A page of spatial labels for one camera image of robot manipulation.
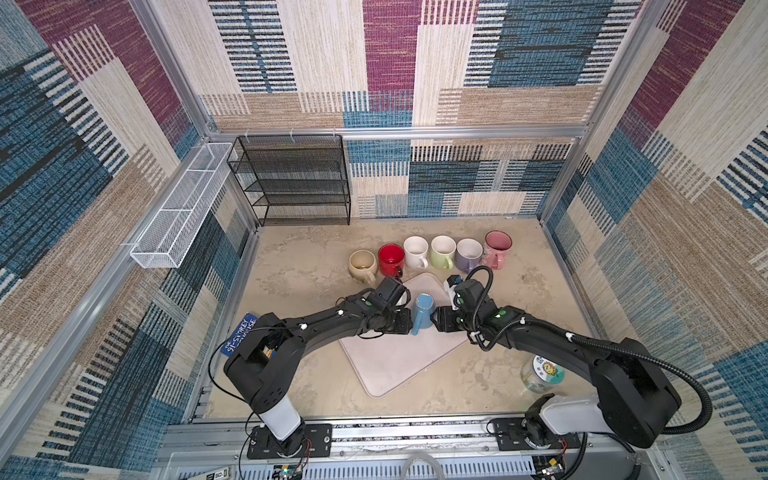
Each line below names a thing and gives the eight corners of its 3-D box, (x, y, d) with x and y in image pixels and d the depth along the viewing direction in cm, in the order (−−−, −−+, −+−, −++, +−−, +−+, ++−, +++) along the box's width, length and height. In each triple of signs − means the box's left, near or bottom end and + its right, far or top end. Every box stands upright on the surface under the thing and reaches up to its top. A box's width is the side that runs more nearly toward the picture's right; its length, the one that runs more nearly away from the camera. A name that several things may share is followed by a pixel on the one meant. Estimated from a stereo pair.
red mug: (374, 273, 106) (373, 259, 100) (383, 255, 111) (383, 240, 105) (399, 281, 104) (400, 267, 98) (407, 263, 109) (409, 247, 103)
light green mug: (430, 277, 104) (433, 261, 97) (427, 252, 112) (430, 235, 104) (454, 277, 104) (459, 261, 97) (450, 252, 112) (454, 235, 104)
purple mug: (455, 275, 106) (459, 260, 99) (451, 253, 112) (455, 238, 105) (480, 275, 106) (486, 260, 99) (475, 253, 112) (481, 238, 105)
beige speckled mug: (350, 286, 103) (347, 272, 96) (352, 264, 109) (349, 249, 102) (376, 286, 103) (375, 272, 96) (377, 264, 109) (376, 249, 102)
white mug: (404, 276, 105) (405, 261, 98) (403, 252, 112) (404, 235, 105) (427, 276, 105) (430, 260, 98) (425, 251, 112) (427, 235, 105)
